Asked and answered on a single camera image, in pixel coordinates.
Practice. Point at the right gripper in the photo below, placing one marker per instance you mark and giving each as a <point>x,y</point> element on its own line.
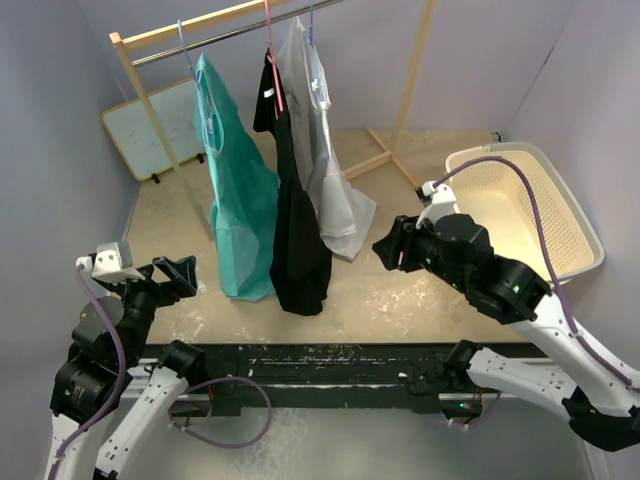
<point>402,235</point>

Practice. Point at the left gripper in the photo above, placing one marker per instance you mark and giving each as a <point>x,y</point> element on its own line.
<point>177,271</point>

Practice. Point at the white t shirt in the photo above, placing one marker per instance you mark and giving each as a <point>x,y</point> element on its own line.
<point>344,214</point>

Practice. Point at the black t shirt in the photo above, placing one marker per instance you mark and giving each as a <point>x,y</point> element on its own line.
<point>301,265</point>

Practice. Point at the teal t shirt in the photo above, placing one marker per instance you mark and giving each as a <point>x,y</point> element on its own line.
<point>244,209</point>

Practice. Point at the blue hanger of teal shirt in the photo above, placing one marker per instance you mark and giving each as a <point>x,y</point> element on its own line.
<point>206,116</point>

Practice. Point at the blue hanger of white shirt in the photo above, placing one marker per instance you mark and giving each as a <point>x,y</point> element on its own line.
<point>317,83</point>

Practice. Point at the pink hanger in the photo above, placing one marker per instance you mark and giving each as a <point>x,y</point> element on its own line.
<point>279,104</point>

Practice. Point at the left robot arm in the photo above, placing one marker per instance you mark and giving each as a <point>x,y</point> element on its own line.
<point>108,341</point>

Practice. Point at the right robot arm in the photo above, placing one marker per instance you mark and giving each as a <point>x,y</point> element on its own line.
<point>599,408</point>

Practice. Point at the cream laundry basket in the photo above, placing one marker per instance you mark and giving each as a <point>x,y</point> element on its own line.
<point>496,197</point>

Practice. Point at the small whiteboard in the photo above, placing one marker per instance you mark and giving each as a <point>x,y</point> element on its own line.
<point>134,136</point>

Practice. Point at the wooden clothes rack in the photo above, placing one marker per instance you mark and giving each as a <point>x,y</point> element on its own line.
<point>124,47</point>

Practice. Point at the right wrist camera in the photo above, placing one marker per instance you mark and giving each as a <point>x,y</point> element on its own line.
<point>438,201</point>

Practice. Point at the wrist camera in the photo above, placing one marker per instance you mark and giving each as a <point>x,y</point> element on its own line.
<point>112,263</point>
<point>438,201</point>

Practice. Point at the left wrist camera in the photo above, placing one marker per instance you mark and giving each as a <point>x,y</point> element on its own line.
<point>112,263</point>

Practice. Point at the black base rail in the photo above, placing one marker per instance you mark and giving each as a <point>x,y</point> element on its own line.
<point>406,376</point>

